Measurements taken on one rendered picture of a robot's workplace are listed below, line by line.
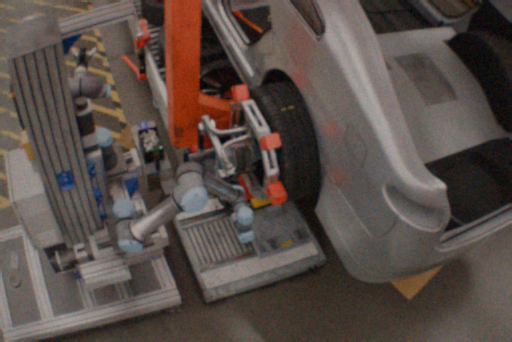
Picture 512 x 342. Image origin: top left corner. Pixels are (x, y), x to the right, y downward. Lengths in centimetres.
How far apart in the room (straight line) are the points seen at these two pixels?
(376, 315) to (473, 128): 139
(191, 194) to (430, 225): 103
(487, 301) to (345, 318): 114
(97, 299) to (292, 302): 126
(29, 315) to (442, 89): 305
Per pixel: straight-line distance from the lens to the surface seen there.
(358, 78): 240
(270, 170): 293
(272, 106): 295
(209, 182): 263
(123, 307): 336
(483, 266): 419
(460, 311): 393
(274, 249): 361
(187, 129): 348
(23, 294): 358
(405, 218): 234
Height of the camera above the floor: 327
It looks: 52 degrees down
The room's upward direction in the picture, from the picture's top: 6 degrees clockwise
